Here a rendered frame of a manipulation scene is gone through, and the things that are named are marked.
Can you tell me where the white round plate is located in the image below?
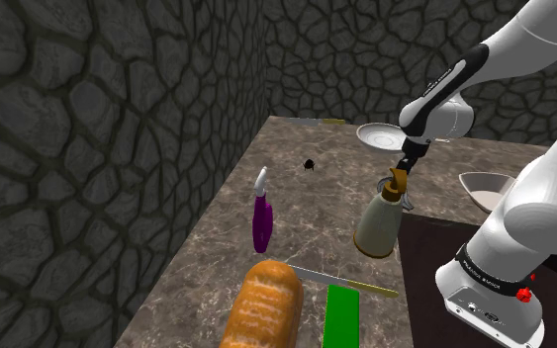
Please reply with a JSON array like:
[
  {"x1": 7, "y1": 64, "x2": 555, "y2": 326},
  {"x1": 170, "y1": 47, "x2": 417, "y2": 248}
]
[{"x1": 355, "y1": 122, "x2": 411, "y2": 155}]

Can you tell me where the grey curved metal object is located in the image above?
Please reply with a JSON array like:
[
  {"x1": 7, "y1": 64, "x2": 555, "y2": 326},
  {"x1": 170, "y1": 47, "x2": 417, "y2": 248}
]
[{"x1": 377, "y1": 176, "x2": 418, "y2": 213}]

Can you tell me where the grey angular bowl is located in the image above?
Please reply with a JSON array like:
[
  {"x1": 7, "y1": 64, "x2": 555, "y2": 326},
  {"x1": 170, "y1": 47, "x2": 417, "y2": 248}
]
[{"x1": 458, "y1": 171, "x2": 518, "y2": 215}]

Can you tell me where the beige soap dispenser brown pump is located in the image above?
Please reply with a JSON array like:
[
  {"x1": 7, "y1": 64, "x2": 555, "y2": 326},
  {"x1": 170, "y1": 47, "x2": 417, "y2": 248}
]
[{"x1": 352, "y1": 166, "x2": 410, "y2": 259}]

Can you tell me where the dark robot stand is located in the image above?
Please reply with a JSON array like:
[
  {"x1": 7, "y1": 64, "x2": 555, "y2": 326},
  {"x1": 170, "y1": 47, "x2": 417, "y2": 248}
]
[{"x1": 397, "y1": 213, "x2": 557, "y2": 348}]

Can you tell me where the purple spray bottle white nozzle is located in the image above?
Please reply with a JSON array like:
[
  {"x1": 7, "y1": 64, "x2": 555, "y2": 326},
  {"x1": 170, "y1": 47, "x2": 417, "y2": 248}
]
[{"x1": 251, "y1": 165, "x2": 275, "y2": 255}]

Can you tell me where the green flat rectangular block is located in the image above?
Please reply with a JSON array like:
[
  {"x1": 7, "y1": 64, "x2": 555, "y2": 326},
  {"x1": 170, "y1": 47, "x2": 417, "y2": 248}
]
[{"x1": 322, "y1": 283, "x2": 362, "y2": 348}]

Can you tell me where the brown bread loaf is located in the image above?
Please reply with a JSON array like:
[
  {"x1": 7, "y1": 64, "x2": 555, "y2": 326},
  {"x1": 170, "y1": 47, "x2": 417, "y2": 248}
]
[{"x1": 218, "y1": 259, "x2": 306, "y2": 348}]

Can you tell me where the knife with yellow handle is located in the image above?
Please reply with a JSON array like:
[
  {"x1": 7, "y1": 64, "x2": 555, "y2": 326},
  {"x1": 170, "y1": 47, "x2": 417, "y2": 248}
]
[
  {"x1": 284, "y1": 116, "x2": 346, "y2": 127},
  {"x1": 287, "y1": 263, "x2": 401, "y2": 299}
]

